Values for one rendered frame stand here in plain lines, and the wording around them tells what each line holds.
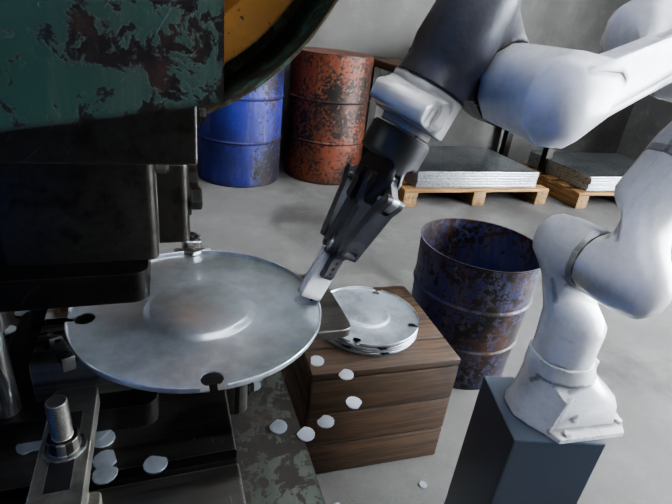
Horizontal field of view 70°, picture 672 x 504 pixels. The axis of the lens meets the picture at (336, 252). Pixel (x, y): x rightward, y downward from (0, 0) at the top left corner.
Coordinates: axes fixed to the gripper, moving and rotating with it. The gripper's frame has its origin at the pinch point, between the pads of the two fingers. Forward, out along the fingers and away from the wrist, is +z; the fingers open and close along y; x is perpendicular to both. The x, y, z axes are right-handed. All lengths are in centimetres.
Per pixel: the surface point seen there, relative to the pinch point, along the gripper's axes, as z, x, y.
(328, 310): 3.4, -2.1, -2.6
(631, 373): 12, -170, 44
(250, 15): -24.2, 14.7, 33.1
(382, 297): 22, -58, 58
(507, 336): 17, -105, 50
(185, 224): -1.6, 19.1, -4.3
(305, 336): 5.2, 2.1, -7.5
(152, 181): -5.2, 23.9, -6.6
